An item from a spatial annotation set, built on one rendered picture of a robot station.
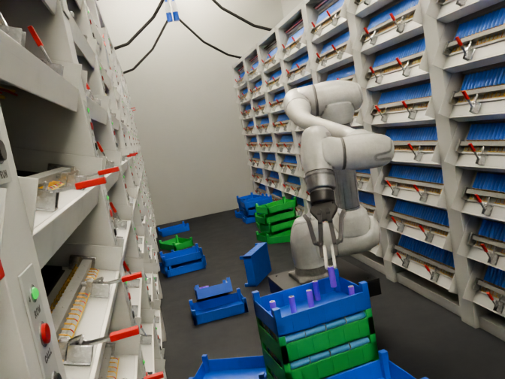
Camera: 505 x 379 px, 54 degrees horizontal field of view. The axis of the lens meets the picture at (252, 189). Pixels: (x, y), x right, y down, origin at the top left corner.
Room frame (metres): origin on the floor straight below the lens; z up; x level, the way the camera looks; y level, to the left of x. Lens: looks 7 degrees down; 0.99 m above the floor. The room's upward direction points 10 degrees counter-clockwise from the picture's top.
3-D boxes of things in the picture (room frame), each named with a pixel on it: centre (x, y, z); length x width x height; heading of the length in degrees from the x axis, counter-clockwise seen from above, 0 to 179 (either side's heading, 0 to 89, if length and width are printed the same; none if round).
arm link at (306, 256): (2.16, -0.21, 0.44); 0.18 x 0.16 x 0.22; 88
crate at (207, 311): (2.66, 0.31, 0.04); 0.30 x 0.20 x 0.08; 101
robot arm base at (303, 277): (2.18, -0.20, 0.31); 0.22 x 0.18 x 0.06; 13
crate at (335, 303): (1.45, -0.11, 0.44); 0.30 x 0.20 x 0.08; 107
